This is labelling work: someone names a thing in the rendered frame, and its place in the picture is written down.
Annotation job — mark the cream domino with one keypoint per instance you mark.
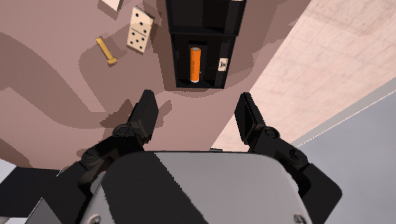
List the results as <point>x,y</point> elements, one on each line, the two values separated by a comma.
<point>140,28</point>

